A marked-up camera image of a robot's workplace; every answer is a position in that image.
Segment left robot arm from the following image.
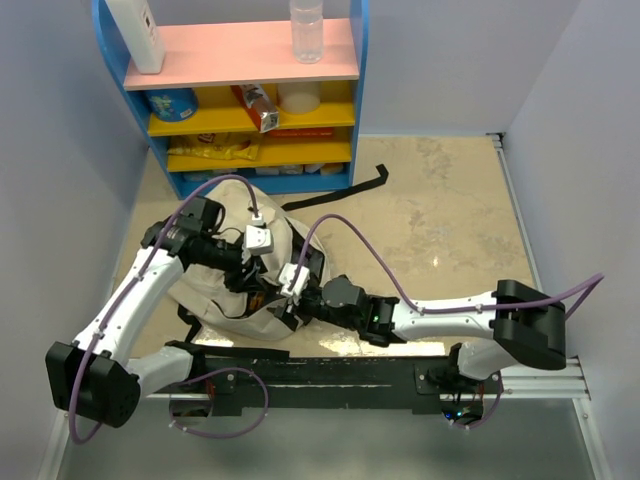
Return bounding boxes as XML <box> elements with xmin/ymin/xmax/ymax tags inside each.
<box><xmin>45</xmin><ymin>196</ymin><xmax>255</xmax><ymax>428</ymax></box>

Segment yellow chips bag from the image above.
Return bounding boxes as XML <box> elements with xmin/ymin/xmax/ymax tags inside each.
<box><xmin>168</xmin><ymin>132</ymin><xmax>263</xmax><ymax>161</ymax></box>

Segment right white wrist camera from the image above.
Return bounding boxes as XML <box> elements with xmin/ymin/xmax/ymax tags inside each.
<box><xmin>278</xmin><ymin>263</ymin><xmax>310</xmax><ymax>301</ymax></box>

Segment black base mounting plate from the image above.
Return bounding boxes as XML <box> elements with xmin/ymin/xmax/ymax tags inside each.
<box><xmin>164</xmin><ymin>356</ymin><xmax>500</xmax><ymax>418</ymax></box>

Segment red silver snack packet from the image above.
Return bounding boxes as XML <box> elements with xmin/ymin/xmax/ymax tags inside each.
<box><xmin>231</xmin><ymin>84</ymin><xmax>280</xmax><ymax>133</ymax></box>

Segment blue snack cup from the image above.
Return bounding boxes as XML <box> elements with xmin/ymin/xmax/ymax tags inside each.
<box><xmin>144</xmin><ymin>88</ymin><xmax>199</xmax><ymax>123</ymax></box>

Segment white packets bottom shelf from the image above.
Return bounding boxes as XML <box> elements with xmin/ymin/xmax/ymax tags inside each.
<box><xmin>181</xmin><ymin>163</ymin><xmax>345</xmax><ymax>182</ymax></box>

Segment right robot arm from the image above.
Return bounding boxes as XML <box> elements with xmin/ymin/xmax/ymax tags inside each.
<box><xmin>282</xmin><ymin>275</ymin><xmax>566</xmax><ymax>393</ymax></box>

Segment blue shelf unit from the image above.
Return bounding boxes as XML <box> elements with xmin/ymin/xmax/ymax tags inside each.
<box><xmin>91</xmin><ymin>1</ymin><xmax>369</xmax><ymax>199</ymax></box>

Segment white rectangular bottle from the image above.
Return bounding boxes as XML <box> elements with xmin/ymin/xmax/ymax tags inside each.
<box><xmin>106</xmin><ymin>0</ymin><xmax>166</xmax><ymax>74</ymax></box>

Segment white cylindrical container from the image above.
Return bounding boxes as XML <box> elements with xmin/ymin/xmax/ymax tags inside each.
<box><xmin>277</xmin><ymin>82</ymin><xmax>321</xmax><ymax>115</ymax></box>

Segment beige canvas backpack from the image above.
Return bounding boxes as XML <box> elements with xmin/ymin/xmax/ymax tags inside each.
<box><xmin>166</xmin><ymin>162</ymin><xmax>391</xmax><ymax>360</ymax></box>

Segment aluminium frame rail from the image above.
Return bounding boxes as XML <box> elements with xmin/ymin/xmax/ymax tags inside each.
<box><xmin>114</xmin><ymin>350</ymin><xmax>588</xmax><ymax>398</ymax></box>

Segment clear plastic bottle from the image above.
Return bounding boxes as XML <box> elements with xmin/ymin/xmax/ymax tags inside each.
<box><xmin>289</xmin><ymin>0</ymin><xmax>324</xmax><ymax>64</ymax></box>

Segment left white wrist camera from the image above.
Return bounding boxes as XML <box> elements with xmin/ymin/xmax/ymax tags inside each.
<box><xmin>243</xmin><ymin>212</ymin><xmax>274</xmax><ymax>256</ymax></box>

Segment orange green book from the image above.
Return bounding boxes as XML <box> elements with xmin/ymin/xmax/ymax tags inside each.
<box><xmin>246</xmin><ymin>292</ymin><xmax>271</xmax><ymax>315</ymax></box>

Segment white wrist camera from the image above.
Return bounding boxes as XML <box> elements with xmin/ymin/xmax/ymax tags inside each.
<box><xmin>243</xmin><ymin>212</ymin><xmax>274</xmax><ymax>256</ymax></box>
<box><xmin>278</xmin><ymin>263</ymin><xmax>310</xmax><ymax>301</ymax></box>

